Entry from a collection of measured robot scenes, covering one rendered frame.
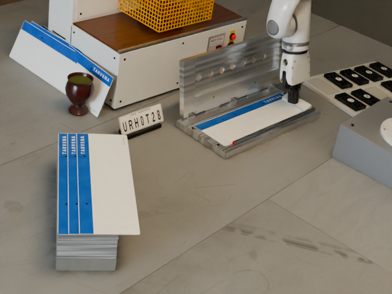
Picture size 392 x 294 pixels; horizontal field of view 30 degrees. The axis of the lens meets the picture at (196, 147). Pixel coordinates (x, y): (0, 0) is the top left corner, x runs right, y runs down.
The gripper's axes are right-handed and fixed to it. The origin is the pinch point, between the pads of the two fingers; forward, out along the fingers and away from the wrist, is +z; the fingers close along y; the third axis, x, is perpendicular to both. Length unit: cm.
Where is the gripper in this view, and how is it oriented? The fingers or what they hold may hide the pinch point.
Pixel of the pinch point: (293, 97)
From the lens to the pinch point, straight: 234.8
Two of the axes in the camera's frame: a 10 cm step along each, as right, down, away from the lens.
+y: 7.1, -2.9, 6.4
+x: -7.1, -2.8, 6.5
